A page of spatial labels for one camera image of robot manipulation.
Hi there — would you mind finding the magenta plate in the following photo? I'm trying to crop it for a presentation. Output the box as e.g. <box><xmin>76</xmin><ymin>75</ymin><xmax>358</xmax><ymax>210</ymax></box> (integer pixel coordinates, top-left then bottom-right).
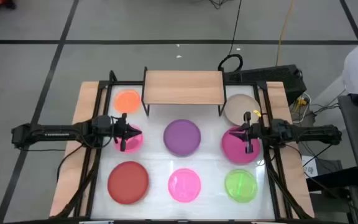
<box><xmin>221</xmin><ymin>126</ymin><xmax>262</xmax><ymax>165</ymax></box>

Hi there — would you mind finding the beige plate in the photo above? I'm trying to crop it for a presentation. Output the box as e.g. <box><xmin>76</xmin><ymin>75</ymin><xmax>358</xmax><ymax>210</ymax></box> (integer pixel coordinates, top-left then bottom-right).
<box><xmin>224</xmin><ymin>93</ymin><xmax>262</xmax><ymax>127</ymax></box>

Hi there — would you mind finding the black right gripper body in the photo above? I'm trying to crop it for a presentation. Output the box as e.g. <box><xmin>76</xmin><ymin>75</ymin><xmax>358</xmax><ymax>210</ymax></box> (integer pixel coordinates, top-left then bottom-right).
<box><xmin>243</xmin><ymin>111</ymin><xmax>264</xmax><ymax>154</ymax></box>

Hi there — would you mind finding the purple plate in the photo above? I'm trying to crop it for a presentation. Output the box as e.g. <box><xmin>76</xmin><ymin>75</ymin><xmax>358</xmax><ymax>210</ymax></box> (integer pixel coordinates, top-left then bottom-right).
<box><xmin>163</xmin><ymin>119</ymin><xmax>202</xmax><ymax>157</ymax></box>

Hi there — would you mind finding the black cable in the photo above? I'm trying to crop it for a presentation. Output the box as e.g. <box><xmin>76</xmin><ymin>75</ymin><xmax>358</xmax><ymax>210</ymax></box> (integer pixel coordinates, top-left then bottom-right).
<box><xmin>218</xmin><ymin>0</ymin><xmax>244</xmax><ymax>73</ymax></box>

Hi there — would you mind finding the white paper label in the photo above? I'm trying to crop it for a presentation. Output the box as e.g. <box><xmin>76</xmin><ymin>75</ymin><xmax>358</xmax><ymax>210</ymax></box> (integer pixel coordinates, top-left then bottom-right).
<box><xmin>301</xmin><ymin>155</ymin><xmax>320</xmax><ymax>179</ymax></box>

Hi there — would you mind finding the pink translucent plate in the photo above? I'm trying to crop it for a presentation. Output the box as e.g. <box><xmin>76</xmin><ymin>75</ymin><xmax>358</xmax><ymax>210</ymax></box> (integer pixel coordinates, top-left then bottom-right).
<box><xmin>112</xmin><ymin>124</ymin><xmax>145</xmax><ymax>154</ymax></box>
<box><xmin>167</xmin><ymin>168</ymin><xmax>202</xmax><ymax>203</ymax></box>

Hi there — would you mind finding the yellow cable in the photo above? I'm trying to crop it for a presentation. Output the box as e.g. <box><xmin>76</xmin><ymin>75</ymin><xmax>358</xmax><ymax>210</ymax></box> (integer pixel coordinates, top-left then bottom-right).
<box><xmin>275</xmin><ymin>0</ymin><xmax>296</xmax><ymax>67</ymax></box>

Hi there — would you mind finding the red plate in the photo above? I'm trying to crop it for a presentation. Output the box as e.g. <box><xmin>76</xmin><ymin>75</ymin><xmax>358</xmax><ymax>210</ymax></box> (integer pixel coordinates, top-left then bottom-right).
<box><xmin>107</xmin><ymin>161</ymin><xmax>150</xmax><ymax>205</ymax></box>

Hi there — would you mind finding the wooden shelf with black legs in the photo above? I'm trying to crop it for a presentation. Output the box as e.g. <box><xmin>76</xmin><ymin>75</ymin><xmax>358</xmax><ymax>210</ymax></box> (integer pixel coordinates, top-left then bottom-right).
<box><xmin>141</xmin><ymin>66</ymin><xmax>228</xmax><ymax>118</ymax></box>

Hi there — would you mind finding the green translucent plate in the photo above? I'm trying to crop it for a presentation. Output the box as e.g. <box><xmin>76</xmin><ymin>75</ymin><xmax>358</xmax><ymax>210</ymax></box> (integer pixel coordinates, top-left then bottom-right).
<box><xmin>224</xmin><ymin>169</ymin><xmax>259</xmax><ymax>203</ymax></box>

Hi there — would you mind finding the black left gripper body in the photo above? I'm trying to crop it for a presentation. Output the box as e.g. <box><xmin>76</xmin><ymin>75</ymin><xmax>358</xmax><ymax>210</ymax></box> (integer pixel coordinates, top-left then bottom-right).
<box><xmin>112</xmin><ymin>113</ymin><xmax>131</xmax><ymax>153</ymax></box>

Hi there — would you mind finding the orange translucent plate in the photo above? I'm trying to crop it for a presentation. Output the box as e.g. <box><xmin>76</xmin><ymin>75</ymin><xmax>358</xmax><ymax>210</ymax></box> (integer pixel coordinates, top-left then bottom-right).
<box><xmin>113</xmin><ymin>89</ymin><xmax>142</xmax><ymax>114</ymax></box>

